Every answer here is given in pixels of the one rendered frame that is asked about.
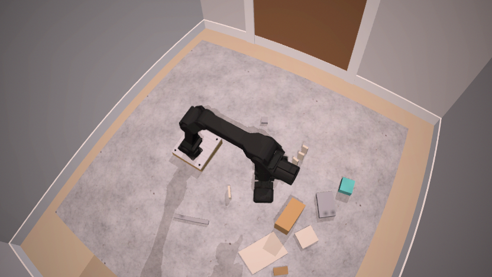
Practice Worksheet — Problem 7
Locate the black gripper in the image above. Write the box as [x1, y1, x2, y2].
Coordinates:
[253, 169, 274, 203]

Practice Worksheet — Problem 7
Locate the teal cube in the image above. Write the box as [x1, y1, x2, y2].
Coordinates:
[338, 177, 355, 196]

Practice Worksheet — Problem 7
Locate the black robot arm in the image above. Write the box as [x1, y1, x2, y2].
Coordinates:
[178, 105, 300, 186]

